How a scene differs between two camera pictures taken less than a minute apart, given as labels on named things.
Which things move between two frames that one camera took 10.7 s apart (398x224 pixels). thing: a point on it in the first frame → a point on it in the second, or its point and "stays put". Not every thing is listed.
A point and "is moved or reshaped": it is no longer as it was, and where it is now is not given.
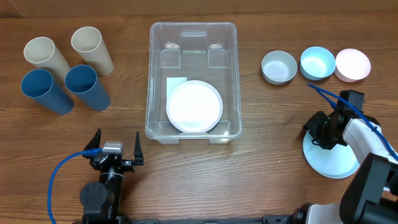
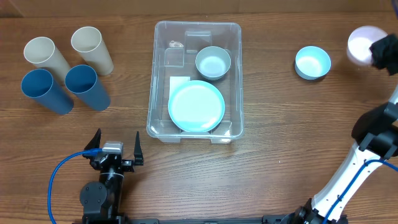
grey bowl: x=278 y=67 → x=212 y=63
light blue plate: x=338 y=162 → x=196 y=106
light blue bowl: x=317 y=63 is moved or reshaped
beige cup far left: x=41 y=51 stays put
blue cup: x=82 y=80 stays put
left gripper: x=129 y=165 stays put
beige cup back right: x=88 y=42 stays put
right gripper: x=318 y=124 → x=377 y=53
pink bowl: x=351 y=65 → x=359 y=43
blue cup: x=37 y=84 stays put
